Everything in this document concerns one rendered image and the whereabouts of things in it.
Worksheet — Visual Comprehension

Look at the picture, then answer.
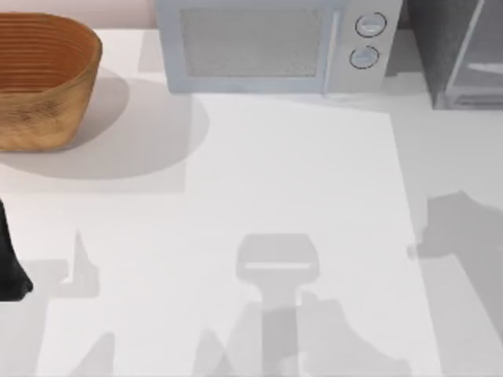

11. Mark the microwave oven door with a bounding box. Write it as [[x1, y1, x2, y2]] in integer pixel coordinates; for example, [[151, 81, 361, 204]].
[[152, 0, 341, 95]]

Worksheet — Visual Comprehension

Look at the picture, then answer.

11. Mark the pale microwave oven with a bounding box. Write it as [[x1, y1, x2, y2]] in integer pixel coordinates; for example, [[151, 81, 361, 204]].
[[152, 0, 405, 95]]

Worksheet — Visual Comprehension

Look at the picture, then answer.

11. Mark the round microwave knob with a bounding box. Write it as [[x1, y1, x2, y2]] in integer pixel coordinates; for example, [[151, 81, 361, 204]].
[[348, 44, 381, 71], [354, 11, 388, 39]]

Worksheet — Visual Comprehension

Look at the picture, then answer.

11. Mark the brown wicker basket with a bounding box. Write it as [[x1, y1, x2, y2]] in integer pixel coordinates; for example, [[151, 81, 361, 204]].
[[0, 13, 104, 152]]

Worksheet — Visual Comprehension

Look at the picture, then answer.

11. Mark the grey cabinet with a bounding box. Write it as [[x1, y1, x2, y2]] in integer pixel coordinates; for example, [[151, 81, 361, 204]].
[[406, 0, 503, 110]]

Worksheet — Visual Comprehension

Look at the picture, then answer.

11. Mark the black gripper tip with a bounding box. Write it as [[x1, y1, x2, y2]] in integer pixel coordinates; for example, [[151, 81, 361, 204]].
[[0, 199, 34, 302]]

